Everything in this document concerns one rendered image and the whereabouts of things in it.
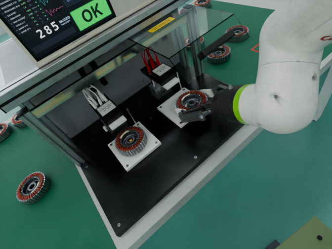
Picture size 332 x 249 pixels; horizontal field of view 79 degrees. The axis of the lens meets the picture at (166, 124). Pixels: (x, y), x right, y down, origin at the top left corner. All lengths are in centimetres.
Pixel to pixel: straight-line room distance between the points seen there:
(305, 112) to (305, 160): 120
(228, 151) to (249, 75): 38
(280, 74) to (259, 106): 6
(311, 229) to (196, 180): 30
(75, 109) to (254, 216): 113
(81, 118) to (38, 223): 40
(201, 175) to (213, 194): 78
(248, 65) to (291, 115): 62
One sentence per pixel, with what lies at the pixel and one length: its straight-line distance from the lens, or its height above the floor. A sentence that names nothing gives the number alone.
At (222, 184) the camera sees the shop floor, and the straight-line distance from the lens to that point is 145.
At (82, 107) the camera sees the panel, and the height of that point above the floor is 86.
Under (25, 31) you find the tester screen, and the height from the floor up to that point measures 120.
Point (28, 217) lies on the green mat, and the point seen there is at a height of 75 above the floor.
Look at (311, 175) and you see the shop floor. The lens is 155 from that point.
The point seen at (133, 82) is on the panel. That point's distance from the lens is 93.
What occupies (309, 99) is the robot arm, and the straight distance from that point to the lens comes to 41.
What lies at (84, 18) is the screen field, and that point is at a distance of 66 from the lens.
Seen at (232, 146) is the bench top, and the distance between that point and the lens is 70.
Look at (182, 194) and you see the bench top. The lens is 64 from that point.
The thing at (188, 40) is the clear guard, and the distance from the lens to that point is 58.
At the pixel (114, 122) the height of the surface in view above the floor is 88.
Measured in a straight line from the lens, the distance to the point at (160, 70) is 76.
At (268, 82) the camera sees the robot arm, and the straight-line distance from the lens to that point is 41.
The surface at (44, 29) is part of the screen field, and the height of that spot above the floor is 119.
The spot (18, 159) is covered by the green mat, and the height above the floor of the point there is 75.
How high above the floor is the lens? 134
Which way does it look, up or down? 48 degrees down
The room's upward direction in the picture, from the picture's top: 22 degrees counter-clockwise
